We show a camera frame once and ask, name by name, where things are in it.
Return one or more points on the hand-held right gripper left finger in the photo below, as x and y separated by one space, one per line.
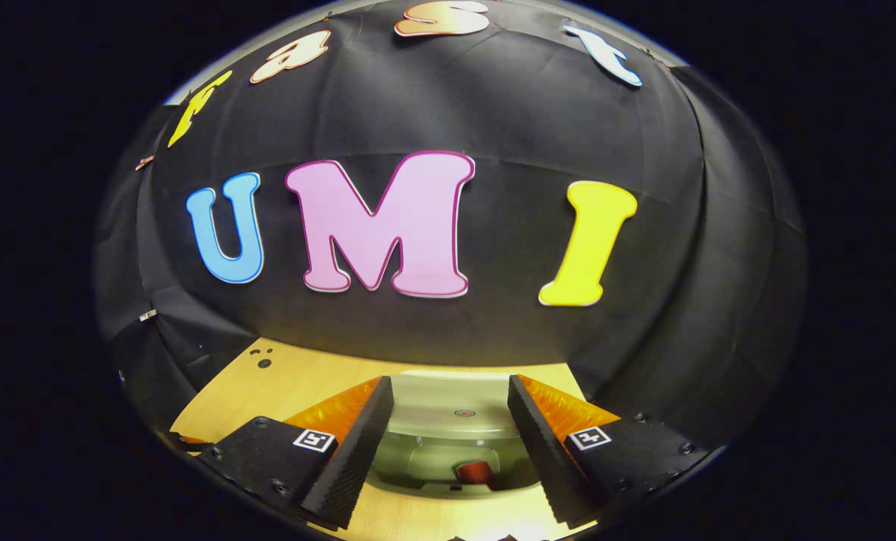
358 451

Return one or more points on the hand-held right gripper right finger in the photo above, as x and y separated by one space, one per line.
538 443

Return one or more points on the wooden desktop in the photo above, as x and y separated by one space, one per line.
298 376

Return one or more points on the white cloth clip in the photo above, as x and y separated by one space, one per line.
148 315

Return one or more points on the orange pop can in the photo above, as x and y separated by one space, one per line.
474 472

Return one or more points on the green desktop garbage bin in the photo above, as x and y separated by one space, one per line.
448 398

